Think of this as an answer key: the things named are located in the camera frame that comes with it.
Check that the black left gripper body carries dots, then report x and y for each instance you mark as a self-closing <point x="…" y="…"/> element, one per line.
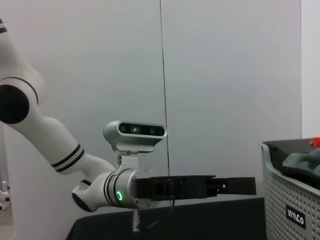
<point x="175" y="187"/>

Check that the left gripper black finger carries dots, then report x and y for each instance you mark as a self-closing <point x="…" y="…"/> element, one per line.
<point x="235" y="178"/>
<point x="240" y="187"/>

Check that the grey towel with yellow back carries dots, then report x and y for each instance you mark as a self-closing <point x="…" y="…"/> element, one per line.
<point x="302" y="162"/>

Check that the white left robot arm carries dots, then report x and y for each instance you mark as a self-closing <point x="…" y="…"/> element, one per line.
<point x="62" y="147"/>

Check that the grey perforated storage box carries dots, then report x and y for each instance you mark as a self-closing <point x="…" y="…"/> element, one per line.
<point x="282" y="200"/>

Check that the orange object behind box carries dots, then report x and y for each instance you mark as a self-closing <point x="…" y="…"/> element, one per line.
<point x="315" y="142"/>

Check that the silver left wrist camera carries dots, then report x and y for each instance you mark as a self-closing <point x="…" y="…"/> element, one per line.
<point x="135" y="132"/>

